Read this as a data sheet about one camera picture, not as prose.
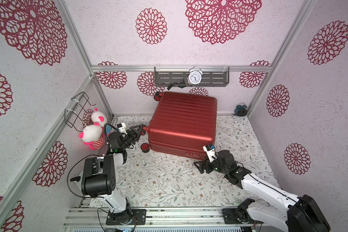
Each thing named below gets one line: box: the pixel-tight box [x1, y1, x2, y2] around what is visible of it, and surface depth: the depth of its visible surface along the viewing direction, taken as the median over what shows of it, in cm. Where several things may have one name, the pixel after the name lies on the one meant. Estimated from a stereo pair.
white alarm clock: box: [187, 65, 203, 86], surface depth 92 cm
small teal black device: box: [233, 102, 247, 117], surface depth 120 cm
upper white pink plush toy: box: [90, 107, 108, 128], surface depth 94 cm
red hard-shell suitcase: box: [140, 91, 218, 160], surface depth 87 cm
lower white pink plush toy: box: [79, 124, 105, 151], surface depth 86 cm
